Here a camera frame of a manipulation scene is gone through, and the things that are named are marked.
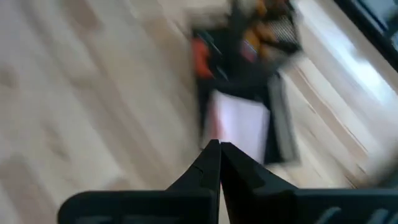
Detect short orange pencil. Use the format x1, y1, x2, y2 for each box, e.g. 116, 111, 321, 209
257, 20, 280, 44

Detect black mesh desk organizer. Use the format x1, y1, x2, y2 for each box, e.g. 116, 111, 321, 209
189, 0, 304, 166

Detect pink sticky note pad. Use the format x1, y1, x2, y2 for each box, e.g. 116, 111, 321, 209
206, 90, 271, 164

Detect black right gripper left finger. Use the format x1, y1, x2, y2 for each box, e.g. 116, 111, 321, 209
57, 139, 221, 224

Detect red-handled scissors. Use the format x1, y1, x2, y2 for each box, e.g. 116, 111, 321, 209
191, 37, 217, 80

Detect long orange pencil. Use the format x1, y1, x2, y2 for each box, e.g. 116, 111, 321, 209
244, 27, 265, 50

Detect black aluminium table frame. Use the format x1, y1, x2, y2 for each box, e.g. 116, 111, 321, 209
334, 0, 398, 74

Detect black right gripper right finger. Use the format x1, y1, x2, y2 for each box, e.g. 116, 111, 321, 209
221, 142, 398, 224

